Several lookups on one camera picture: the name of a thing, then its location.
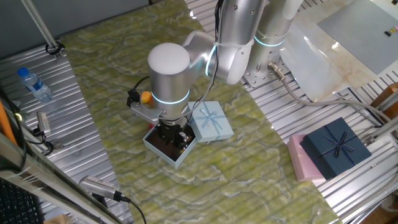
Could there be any black cable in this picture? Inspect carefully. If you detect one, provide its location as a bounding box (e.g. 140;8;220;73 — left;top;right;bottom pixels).
119;193;148;224
0;88;28;170
185;0;225;123

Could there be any dark blue gift box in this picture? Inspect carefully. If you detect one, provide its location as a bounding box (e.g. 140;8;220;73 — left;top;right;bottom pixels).
300;116;373;180

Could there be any light blue gift box base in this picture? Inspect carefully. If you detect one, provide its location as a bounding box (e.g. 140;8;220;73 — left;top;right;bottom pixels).
142;124;198;170

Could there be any grey studded baseplate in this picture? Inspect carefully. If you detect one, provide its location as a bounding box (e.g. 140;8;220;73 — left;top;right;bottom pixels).
317;0;398;75

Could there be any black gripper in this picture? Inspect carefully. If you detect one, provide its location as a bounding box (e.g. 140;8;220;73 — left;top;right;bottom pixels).
157;123;190;154

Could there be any yellow orange toy mango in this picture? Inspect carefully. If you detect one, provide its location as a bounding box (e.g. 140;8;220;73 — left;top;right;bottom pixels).
139;90;154;105

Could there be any brown wooden box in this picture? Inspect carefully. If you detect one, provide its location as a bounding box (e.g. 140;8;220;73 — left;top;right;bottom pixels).
369;82;398;123

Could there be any black keyboard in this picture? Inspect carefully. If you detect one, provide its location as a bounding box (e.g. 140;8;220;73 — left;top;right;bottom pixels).
0;179;45;224

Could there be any orange pole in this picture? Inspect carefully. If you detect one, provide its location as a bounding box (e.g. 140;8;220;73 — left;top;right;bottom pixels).
0;99;18;146

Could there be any pink flat object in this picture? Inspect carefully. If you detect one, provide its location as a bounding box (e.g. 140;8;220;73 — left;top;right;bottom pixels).
286;134;327;183

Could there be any silver tripod pole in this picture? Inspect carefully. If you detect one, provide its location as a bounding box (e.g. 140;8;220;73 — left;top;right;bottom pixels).
20;0;65;60

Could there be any black cable clip bundle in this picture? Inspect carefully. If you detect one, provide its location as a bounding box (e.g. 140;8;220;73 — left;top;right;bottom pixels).
126;75;150;108

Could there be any silver aluminium rail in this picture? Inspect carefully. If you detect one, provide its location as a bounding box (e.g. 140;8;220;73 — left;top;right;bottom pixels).
362;91;398;147

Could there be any green marble pattern mat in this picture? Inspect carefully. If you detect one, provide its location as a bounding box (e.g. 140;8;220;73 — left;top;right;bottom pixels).
60;0;343;224

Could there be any light blue gift box lid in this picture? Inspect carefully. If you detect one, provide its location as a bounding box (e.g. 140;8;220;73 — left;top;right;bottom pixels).
187;100;235;144

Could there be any clear plastic water bottle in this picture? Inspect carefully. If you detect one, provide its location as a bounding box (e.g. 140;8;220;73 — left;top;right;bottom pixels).
17;67;53;103

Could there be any white ridged device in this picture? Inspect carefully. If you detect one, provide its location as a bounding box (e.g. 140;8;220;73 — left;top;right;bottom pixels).
78;175;121;200

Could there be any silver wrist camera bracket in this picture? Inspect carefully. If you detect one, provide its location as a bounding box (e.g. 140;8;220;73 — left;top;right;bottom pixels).
129;101;165;125

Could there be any silver robot mounting plate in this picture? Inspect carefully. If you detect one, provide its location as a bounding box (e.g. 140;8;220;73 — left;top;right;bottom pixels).
241;57;293;88

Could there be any grey cable with metal plug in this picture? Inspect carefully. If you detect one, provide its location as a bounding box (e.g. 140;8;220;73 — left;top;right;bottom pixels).
267;62;393;124

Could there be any beige flat sheet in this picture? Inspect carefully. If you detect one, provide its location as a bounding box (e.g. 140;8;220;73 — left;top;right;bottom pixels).
278;0;398;103

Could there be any aluminium frame bar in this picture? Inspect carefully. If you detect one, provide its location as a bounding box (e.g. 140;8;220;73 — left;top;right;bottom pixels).
0;102;125;224

